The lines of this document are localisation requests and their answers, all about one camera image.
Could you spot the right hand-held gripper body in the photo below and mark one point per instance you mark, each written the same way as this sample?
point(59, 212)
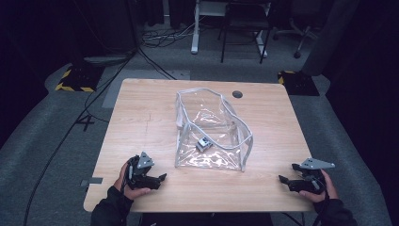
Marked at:
point(313, 183)

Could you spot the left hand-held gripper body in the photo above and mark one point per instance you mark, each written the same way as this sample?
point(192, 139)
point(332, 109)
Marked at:
point(138, 179)

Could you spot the small white toy car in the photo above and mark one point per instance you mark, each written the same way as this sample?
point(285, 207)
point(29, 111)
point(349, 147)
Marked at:
point(204, 145)

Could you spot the clear plastic zipper bag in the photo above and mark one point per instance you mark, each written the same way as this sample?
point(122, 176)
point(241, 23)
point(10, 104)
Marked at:
point(213, 157)

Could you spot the person's left hand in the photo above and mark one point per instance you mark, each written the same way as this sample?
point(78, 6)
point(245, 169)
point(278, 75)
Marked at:
point(122, 185)

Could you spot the person's right hand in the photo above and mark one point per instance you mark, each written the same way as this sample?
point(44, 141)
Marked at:
point(329, 191)

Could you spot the grey tape strip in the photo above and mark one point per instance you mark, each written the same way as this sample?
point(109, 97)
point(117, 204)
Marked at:
point(94, 181)

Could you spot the person's dark clothing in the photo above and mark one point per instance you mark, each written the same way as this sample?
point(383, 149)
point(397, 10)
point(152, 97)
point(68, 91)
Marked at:
point(204, 219)

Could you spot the black tape cross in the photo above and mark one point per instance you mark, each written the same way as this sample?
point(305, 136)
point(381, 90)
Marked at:
point(85, 122)

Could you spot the dark round table grommet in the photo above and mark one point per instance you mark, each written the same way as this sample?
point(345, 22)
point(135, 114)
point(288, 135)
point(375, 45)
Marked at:
point(237, 94)

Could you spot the grey flat stand foot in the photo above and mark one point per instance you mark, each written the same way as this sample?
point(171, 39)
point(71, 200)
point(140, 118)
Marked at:
point(105, 59)

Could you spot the grey curtain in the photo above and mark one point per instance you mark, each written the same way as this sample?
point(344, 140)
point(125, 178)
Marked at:
point(329, 37)

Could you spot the office chair wheeled base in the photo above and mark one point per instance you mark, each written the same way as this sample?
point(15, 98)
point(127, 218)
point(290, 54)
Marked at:
point(301, 34)

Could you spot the black metal chair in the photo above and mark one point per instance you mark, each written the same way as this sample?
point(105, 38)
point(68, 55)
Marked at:
point(246, 19)

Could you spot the black yellow striped base plate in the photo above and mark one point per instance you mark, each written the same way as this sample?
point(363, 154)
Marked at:
point(80, 80)
point(298, 83)

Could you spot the white desk frame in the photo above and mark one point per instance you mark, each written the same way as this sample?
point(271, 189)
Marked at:
point(195, 31)

